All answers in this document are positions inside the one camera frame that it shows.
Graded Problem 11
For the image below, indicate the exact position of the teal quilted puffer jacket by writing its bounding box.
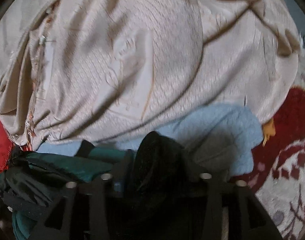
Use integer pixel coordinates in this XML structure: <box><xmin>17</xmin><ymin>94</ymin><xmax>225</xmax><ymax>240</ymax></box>
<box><xmin>0</xmin><ymin>130</ymin><xmax>193</xmax><ymax>240</ymax></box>

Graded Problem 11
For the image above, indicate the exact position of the floral plush bed blanket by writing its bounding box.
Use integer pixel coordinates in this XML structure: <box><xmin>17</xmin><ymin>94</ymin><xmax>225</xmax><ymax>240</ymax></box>
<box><xmin>240</xmin><ymin>49</ymin><xmax>305</xmax><ymax>239</ymax></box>

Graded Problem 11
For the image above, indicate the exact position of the light blue fleece garment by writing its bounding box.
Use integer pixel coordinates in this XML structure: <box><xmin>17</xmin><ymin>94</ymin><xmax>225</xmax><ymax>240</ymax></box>
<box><xmin>37</xmin><ymin>103</ymin><xmax>263</xmax><ymax>182</ymax></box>

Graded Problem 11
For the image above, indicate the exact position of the red ruffled cushion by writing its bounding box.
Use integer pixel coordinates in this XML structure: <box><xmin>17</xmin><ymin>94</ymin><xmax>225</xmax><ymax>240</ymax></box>
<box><xmin>0</xmin><ymin>121</ymin><xmax>14</xmax><ymax>173</ymax></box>

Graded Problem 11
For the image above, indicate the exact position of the beige satin curtain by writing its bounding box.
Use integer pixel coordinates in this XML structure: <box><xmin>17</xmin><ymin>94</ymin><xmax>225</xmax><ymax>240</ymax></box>
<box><xmin>0</xmin><ymin>0</ymin><xmax>300</xmax><ymax>149</ymax></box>

